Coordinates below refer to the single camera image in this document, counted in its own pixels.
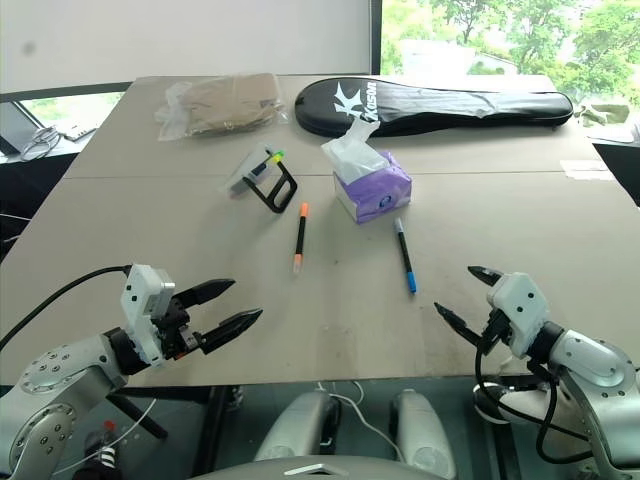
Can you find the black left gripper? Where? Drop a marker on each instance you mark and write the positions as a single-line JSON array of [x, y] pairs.
[[175, 334]]

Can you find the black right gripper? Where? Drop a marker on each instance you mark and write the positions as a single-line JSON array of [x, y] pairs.
[[496, 327]]

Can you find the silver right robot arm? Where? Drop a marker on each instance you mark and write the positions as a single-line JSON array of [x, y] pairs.
[[595, 360]]

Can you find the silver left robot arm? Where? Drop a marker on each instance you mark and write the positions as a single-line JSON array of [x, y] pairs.
[[60, 372]]

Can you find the blue and black marker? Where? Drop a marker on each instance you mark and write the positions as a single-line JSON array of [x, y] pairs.
[[404, 252]]

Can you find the orange and black marker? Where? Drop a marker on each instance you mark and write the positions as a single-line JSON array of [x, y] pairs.
[[301, 235]]

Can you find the white and black rounded object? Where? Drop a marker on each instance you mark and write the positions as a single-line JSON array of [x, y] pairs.
[[500, 402]]

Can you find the black table leg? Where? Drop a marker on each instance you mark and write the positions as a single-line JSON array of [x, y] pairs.
[[212, 425]]

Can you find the black table leg brace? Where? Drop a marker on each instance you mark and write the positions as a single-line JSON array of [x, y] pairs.
[[140, 417]]

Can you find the grey rounded robot leg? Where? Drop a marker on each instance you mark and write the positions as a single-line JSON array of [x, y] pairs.
[[300, 425], [422, 430]]

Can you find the purple tissue pack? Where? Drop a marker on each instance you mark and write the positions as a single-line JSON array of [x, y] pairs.
[[375, 192]]

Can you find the white tape label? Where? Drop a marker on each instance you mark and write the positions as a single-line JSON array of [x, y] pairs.
[[582, 170]]

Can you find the black shoe with white stripes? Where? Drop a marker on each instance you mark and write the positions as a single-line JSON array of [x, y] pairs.
[[102, 457]]

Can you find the black racket bag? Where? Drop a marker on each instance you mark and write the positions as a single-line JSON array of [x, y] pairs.
[[440, 102]]

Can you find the plastic bag with brown cloth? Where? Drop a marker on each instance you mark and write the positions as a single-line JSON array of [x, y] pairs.
[[230, 102]]

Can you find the grey flat device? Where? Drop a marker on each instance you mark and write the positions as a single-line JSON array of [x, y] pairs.
[[77, 131]]

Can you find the khaki crumpled cloth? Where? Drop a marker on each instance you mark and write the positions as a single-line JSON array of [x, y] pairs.
[[605, 114]]

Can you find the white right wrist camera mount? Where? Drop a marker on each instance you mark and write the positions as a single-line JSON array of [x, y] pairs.
[[520, 300]]

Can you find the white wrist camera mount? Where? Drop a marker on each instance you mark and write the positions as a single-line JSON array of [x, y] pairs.
[[137, 296], [520, 300]]

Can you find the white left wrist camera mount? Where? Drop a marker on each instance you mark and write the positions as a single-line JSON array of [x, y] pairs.
[[137, 296]]

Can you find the black window frame post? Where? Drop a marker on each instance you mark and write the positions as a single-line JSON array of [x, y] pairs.
[[376, 37]]

